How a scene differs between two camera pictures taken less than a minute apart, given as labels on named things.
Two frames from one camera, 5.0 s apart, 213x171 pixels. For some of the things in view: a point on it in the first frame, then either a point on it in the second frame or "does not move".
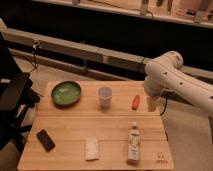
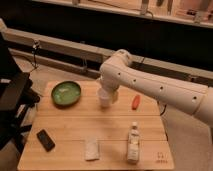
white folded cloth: (91, 149) does not move
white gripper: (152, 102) to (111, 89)
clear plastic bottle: (133, 144) does not move
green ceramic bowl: (66, 93) does not move
